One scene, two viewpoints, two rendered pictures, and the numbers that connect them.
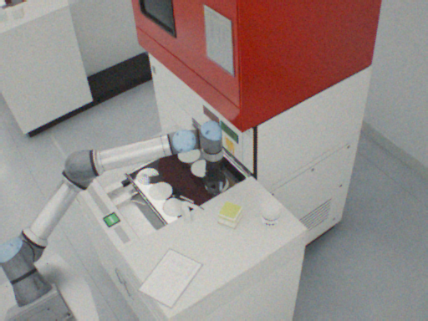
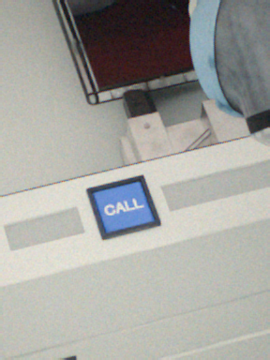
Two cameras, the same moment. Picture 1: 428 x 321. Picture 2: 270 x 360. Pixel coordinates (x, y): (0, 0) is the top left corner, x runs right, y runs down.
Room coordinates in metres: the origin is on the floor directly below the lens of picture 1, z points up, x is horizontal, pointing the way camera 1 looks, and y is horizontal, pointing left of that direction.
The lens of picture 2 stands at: (1.22, 1.16, 1.91)
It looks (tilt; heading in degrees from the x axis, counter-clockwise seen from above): 58 degrees down; 287
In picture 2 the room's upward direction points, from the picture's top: 1 degrees counter-clockwise
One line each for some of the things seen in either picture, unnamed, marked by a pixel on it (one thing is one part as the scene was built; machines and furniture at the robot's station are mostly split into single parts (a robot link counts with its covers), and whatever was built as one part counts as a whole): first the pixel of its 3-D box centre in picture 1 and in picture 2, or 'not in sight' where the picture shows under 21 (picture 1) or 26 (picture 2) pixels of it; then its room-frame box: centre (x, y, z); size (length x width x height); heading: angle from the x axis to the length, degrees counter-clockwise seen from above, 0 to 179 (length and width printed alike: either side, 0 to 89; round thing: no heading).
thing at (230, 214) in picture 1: (230, 215); not in sight; (1.13, -0.04, 1.00); 0.07 x 0.07 x 0.07; 59
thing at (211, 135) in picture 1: (211, 137); not in sight; (1.33, 0.00, 1.21); 0.09 x 0.08 x 0.11; 93
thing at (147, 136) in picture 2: (114, 189); (154, 153); (1.40, 0.44, 0.89); 0.08 x 0.03 x 0.03; 122
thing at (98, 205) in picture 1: (101, 211); (255, 216); (1.28, 0.49, 0.89); 0.55 x 0.09 x 0.14; 32
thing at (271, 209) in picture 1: (271, 213); not in sight; (1.11, -0.20, 1.01); 0.07 x 0.07 x 0.10
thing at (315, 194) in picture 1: (256, 171); not in sight; (1.88, -0.23, 0.41); 0.82 x 0.71 x 0.82; 32
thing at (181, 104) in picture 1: (197, 114); not in sight; (1.70, 0.06, 1.02); 0.82 x 0.03 x 0.40; 32
